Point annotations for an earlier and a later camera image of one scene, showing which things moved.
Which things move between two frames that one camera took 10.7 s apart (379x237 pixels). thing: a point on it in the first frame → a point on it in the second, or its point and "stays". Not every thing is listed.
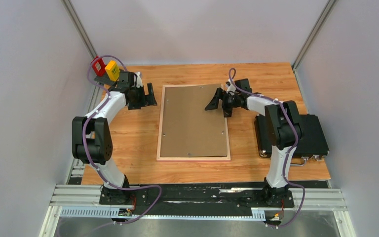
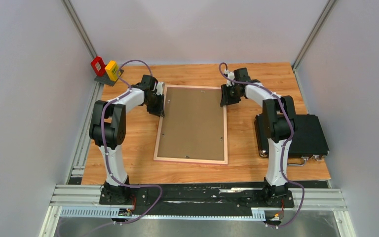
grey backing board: (188, 130) stays
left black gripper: (147, 100) → (158, 111)
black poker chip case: (312, 143) stays
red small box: (98, 66) stays
